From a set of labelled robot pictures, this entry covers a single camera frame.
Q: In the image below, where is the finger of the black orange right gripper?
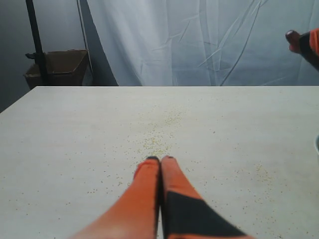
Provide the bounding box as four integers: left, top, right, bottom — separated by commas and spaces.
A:
299, 28, 319, 67

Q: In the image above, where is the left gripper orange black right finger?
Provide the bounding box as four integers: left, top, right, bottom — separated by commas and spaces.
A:
161, 156, 249, 239

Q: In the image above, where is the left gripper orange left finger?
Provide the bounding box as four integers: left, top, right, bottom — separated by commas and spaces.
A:
72, 156, 160, 239

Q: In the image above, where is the dark red wooden spoon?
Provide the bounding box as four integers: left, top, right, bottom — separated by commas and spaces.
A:
285, 30, 301, 54

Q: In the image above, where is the white ceramic bowl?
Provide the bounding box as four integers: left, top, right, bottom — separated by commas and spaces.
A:
314, 135, 319, 155

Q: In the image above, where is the brown cardboard box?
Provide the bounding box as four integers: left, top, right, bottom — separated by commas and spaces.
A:
24, 50, 89, 89

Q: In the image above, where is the white backdrop curtain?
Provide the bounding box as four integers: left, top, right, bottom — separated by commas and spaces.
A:
88, 0, 319, 86

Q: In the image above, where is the black stand pole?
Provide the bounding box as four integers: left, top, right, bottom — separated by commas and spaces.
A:
25, 0, 49, 85

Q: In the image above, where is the thin grey hanging cable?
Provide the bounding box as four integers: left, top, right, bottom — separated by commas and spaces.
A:
76, 0, 95, 86

